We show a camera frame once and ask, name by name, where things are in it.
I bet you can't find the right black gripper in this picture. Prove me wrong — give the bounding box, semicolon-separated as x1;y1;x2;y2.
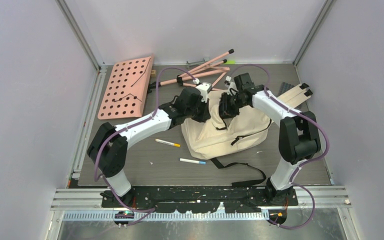
215;92;248;121

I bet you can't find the white marker yellow cap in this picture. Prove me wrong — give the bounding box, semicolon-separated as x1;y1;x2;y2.
155;138;181;148

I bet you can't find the beige canvas backpack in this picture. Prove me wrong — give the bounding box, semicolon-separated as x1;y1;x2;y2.
180;82;313;188

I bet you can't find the white marker blue cap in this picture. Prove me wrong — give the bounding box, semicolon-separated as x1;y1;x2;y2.
179;158;206;165

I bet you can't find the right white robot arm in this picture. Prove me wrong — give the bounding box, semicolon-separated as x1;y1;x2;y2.
219;73;321;205

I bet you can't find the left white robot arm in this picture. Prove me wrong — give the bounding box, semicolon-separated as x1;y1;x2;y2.
86;84;212;207

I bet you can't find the pink folding stand tripod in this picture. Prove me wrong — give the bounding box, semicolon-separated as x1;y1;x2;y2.
147;48;235;93

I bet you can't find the grey lego baseplate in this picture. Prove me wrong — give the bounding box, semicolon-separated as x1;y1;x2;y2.
277;82;295;97

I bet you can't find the grey metal bolt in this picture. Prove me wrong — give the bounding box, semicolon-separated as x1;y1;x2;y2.
185;57;210;69

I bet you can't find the pink perforated music stand desk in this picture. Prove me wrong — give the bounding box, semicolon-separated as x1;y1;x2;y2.
97;55;154;120

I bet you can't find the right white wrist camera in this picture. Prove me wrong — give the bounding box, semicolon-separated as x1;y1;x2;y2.
224;76;238;96

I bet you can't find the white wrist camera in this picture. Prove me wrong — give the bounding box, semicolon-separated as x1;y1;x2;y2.
192;78;213;103
224;76;238;96

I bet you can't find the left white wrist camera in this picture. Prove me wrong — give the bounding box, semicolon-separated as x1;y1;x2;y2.
192;78;213;103

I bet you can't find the green block at wall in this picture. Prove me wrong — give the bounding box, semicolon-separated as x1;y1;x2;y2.
226;60;236;65

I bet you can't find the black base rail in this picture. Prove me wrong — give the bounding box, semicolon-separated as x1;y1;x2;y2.
100;186;298;214

